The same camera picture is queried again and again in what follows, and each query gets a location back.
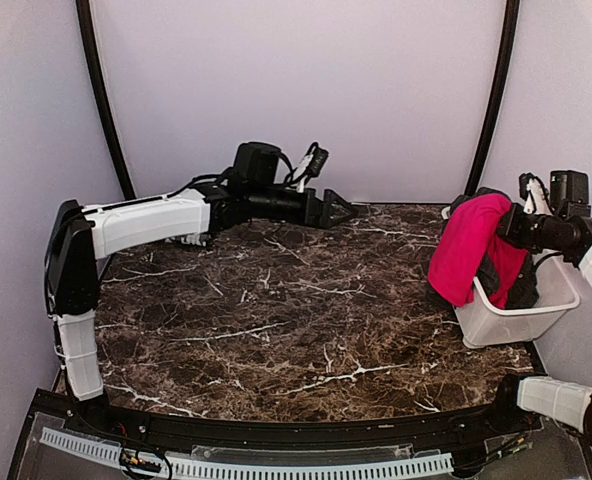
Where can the black white checkered shirt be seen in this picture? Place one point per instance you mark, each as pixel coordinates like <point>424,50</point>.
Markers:
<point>202,240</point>

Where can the dark pinstriped button shirt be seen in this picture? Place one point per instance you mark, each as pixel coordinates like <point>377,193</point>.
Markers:
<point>522,292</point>

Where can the right black frame post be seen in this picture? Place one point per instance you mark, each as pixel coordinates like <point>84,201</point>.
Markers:
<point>497,89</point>

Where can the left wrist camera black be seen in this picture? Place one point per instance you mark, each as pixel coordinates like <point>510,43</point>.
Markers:
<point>259,164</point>

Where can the left black frame post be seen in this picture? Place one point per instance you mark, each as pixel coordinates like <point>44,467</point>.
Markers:
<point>101,98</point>

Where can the red garment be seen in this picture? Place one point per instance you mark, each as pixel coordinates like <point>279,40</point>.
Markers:
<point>470,235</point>

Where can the white plastic laundry bin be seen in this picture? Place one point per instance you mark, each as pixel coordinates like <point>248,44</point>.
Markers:
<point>483,324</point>

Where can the black frame post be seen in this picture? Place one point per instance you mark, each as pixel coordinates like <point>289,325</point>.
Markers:
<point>497,89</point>
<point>101,98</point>

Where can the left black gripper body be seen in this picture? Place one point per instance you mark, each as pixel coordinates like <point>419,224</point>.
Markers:
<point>309,217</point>

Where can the black front rail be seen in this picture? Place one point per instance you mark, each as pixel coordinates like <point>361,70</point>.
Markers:
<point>458,430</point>

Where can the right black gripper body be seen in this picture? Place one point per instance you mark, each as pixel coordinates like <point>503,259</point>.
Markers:
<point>516,232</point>

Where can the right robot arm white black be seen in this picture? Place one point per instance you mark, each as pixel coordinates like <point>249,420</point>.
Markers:
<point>564,402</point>

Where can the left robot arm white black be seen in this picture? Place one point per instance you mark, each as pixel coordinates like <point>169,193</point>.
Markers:
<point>193,215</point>

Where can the white slotted cable duct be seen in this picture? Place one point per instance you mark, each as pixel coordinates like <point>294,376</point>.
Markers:
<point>205,462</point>

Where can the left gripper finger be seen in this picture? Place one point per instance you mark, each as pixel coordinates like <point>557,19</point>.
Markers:
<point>336,205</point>
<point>330,219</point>

